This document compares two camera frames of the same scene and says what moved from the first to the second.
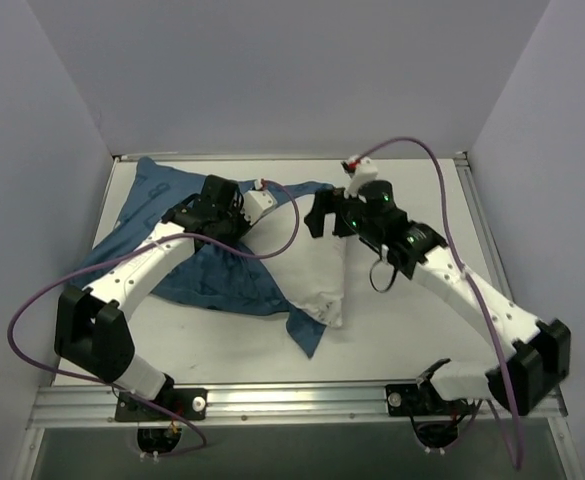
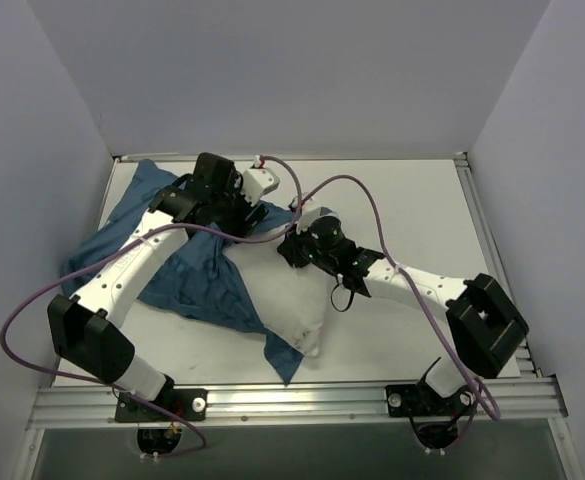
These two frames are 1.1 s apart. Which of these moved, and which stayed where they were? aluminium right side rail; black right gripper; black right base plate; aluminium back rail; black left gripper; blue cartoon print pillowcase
Moved: black right gripper; blue cartoon print pillowcase
Stayed: black right base plate; aluminium right side rail; black left gripper; aluminium back rail
